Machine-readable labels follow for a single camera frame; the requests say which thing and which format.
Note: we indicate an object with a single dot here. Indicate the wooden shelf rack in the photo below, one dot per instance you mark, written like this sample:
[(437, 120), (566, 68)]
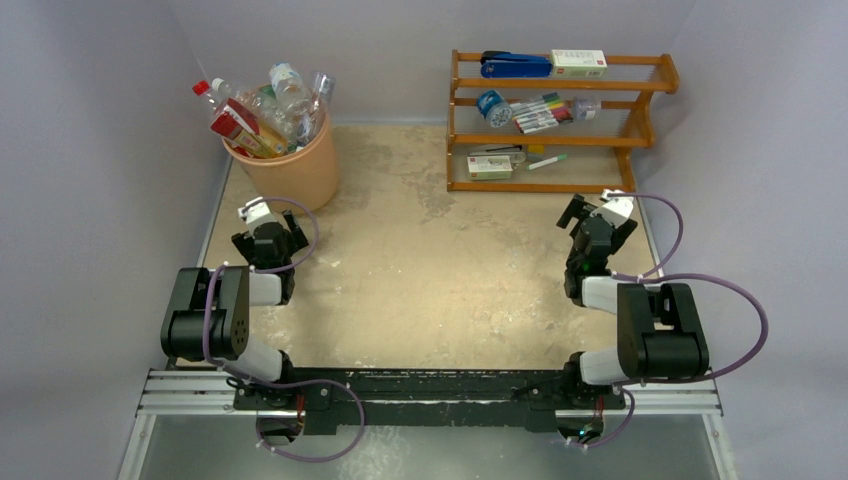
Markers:
[(562, 133)]

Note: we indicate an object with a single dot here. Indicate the white blue label bottle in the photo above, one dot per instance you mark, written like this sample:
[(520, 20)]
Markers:
[(292, 95)]

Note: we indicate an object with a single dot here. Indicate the white stapler box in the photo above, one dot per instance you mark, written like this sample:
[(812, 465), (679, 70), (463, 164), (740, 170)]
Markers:
[(489, 167)]

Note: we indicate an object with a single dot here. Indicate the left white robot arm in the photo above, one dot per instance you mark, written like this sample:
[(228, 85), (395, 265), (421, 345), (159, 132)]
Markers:
[(209, 319)]

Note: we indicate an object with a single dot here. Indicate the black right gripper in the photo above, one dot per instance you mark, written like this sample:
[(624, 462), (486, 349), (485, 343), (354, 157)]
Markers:
[(596, 224)]

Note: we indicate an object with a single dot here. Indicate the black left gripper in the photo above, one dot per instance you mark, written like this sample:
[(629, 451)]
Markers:
[(294, 239)]

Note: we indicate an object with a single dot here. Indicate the orange plastic bin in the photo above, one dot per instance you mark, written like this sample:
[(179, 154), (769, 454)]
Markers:
[(310, 175)]

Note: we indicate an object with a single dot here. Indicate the red white label bottle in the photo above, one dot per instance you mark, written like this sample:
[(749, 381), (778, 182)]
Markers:
[(210, 98)]

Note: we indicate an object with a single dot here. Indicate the small clear jar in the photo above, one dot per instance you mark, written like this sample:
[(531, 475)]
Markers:
[(585, 108)]

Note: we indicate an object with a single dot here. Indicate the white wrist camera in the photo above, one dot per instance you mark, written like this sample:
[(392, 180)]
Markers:
[(256, 213), (616, 208)]

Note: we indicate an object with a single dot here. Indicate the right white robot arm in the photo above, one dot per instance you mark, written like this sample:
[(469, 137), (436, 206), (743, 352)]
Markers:
[(658, 328)]

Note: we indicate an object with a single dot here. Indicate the blue tape roll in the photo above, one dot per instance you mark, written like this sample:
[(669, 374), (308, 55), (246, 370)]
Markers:
[(494, 108)]

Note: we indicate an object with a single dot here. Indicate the red gold tea bottle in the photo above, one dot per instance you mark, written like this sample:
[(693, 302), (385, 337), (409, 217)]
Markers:
[(236, 124)]

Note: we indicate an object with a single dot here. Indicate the grey stapler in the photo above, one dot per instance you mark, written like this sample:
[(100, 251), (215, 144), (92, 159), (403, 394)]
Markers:
[(514, 152)]

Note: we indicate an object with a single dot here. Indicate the green white marker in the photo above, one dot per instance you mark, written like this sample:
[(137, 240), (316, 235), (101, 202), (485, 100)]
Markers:
[(546, 162)]

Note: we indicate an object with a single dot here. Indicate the blue stapler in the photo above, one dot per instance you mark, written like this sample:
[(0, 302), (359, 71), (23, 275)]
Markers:
[(503, 64)]

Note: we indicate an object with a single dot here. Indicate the white red box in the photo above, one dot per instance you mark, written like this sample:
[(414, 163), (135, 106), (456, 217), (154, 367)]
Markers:
[(572, 64)]

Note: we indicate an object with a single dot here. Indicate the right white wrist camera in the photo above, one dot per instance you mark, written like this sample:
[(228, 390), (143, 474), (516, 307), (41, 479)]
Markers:
[(616, 208)]

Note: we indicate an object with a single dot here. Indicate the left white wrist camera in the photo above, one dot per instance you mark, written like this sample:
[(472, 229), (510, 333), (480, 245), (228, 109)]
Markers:
[(256, 213)]

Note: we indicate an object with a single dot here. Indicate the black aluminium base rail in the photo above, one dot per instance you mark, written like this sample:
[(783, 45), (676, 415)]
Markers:
[(539, 401)]

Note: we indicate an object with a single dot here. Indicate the crushed clear bottle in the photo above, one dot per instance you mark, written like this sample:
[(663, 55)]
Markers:
[(259, 103)]

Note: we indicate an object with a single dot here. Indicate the pack of coloured markers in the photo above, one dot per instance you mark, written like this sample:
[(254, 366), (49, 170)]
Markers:
[(540, 113)]

